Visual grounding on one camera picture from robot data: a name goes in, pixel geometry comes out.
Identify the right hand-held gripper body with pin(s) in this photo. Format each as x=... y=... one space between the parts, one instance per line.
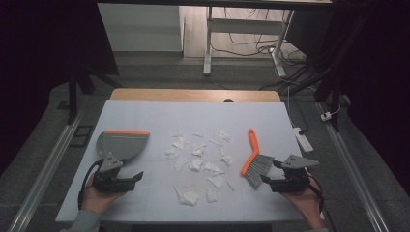
x=293 y=179

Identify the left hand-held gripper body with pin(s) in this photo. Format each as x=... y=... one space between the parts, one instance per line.
x=111 y=180

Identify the grey dustpan with orange edge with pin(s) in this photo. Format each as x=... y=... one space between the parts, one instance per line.
x=124 y=145

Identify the orange brush with grey bristles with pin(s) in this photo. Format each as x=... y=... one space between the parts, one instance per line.
x=254 y=161

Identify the person's left hand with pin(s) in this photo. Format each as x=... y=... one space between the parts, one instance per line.
x=96 y=199

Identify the person's right hand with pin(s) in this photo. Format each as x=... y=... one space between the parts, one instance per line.
x=304 y=203

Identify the white power strip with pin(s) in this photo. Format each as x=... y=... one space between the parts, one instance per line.
x=303 y=140

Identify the scattered white paper scraps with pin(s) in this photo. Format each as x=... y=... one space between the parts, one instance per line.
x=196 y=164

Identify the small white adapter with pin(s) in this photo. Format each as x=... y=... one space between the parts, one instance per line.
x=326 y=116

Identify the pale blue foam board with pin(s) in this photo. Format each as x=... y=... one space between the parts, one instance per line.
x=180 y=122

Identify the black metal stand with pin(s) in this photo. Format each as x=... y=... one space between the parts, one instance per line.
x=332 y=87
x=73 y=96

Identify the wooden table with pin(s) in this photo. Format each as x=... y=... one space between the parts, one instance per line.
x=180 y=95

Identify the white cabinet panel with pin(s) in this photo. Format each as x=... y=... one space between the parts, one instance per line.
x=141 y=29

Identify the metal floor rail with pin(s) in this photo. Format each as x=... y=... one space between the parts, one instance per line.
x=45 y=170
x=351 y=167

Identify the white desk frame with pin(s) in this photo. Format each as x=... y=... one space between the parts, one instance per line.
x=245 y=25

